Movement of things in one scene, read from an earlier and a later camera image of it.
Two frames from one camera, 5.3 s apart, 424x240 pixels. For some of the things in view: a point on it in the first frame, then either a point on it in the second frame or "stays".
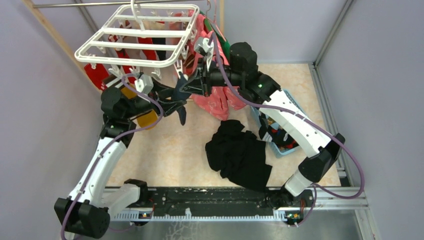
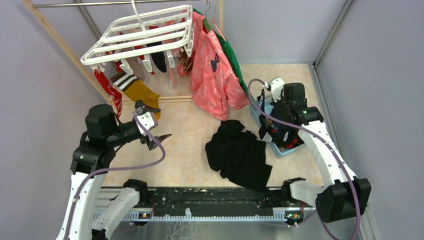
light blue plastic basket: [279, 151] stays
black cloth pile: [237, 155] stays
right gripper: [196, 86] -> [276, 106]
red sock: [150, 55] -> [119, 64]
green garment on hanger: [223, 44] stays
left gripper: [163, 92] -> [151, 143]
